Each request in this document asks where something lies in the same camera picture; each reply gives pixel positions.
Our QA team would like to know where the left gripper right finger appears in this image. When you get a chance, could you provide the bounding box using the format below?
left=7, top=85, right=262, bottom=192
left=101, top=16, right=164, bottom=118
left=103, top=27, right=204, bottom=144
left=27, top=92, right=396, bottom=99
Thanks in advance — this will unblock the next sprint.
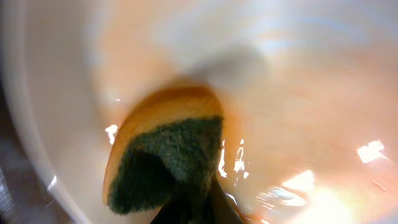
left=208, top=179, right=244, bottom=224

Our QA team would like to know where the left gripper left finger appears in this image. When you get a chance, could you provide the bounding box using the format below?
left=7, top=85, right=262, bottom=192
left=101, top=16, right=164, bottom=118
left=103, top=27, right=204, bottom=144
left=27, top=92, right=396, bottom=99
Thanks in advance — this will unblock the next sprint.
left=150, top=197, right=199, bottom=224

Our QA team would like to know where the orange green sponge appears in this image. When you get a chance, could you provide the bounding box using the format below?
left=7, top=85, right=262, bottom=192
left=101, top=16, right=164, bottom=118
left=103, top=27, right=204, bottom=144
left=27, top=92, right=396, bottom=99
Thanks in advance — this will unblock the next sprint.
left=103, top=86, right=223, bottom=215

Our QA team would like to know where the white plate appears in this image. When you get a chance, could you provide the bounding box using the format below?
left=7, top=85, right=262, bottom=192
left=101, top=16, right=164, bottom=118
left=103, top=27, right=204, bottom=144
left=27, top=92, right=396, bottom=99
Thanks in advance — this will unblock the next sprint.
left=1, top=0, right=397, bottom=223

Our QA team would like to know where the large brown tray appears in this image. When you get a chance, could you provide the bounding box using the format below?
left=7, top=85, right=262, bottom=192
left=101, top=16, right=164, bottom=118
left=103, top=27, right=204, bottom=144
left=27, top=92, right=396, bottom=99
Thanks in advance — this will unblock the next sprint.
left=1, top=90, right=74, bottom=224

